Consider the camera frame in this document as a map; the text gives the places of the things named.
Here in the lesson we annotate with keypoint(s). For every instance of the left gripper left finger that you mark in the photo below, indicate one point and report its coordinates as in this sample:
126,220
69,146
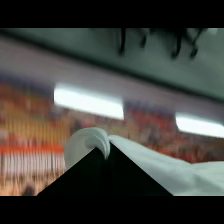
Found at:
81,178

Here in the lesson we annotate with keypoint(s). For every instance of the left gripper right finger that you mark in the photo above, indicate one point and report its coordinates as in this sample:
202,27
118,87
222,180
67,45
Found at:
133,180

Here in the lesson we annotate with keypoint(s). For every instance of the white garment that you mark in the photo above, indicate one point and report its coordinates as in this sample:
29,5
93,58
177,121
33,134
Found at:
173,170

